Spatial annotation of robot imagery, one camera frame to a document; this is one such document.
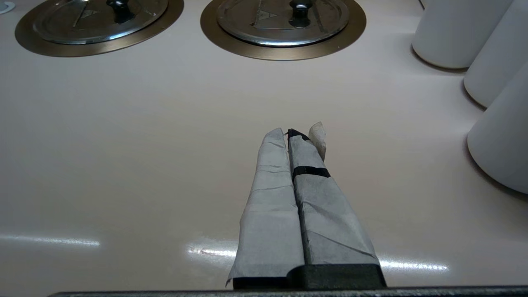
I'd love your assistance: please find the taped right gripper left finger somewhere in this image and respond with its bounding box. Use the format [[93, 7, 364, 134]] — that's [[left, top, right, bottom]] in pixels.
[[226, 128, 305, 289]]

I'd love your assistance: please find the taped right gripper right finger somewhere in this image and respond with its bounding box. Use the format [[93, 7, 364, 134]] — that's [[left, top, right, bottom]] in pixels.
[[288, 122, 387, 288]]

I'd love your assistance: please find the hinged steel lid black knob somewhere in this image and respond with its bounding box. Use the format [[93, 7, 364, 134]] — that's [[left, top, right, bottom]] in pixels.
[[33, 0, 169, 45], [217, 0, 350, 47]]

